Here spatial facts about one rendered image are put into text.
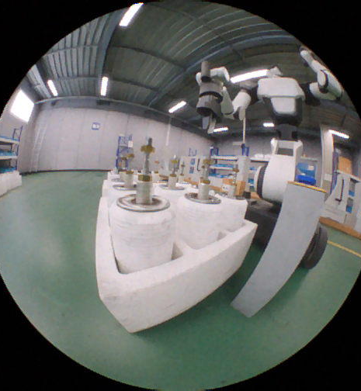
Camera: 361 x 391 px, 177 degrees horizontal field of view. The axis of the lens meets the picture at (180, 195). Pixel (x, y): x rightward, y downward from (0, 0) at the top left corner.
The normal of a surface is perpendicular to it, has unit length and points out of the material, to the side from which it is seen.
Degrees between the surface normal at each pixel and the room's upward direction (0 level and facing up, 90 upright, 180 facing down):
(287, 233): 90
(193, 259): 0
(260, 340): 0
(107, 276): 0
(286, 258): 90
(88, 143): 90
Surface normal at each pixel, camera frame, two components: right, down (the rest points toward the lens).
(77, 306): 0.12, -0.97
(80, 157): 0.58, 0.24
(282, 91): -0.75, 0.24
